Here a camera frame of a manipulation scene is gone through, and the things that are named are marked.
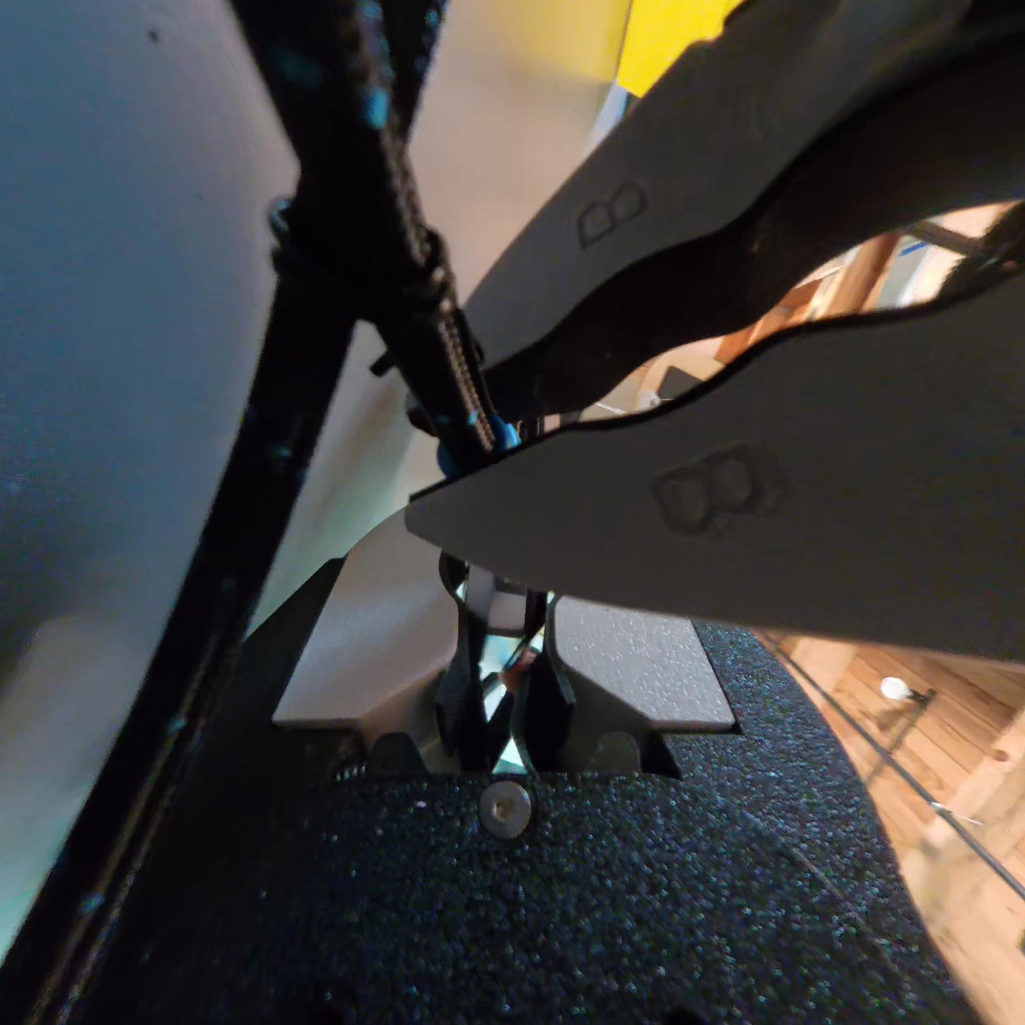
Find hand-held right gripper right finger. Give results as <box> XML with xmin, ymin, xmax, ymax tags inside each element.
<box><xmin>519</xmin><ymin>594</ymin><xmax>736</xmax><ymax>774</ymax></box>

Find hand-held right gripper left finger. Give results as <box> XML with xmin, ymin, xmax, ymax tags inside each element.
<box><xmin>272</xmin><ymin>512</ymin><xmax>499</xmax><ymax>774</ymax></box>

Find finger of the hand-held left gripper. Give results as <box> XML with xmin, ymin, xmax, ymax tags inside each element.
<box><xmin>404</xmin><ymin>276</ymin><xmax>1025</xmax><ymax>667</ymax></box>
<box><xmin>464</xmin><ymin>0</ymin><xmax>1025</xmax><ymax>425</ymax></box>

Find braided HDMI cable green plugs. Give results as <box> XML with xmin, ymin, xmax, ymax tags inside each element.
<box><xmin>0</xmin><ymin>0</ymin><xmax>523</xmax><ymax>1025</ymax></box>

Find yellow plastic bin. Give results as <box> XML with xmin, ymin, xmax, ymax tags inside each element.
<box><xmin>617</xmin><ymin>0</ymin><xmax>747</xmax><ymax>99</ymax></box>

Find grey desk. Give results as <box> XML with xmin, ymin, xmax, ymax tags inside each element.
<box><xmin>0</xmin><ymin>0</ymin><xmax>634</xmax><ymax>946</ymax></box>

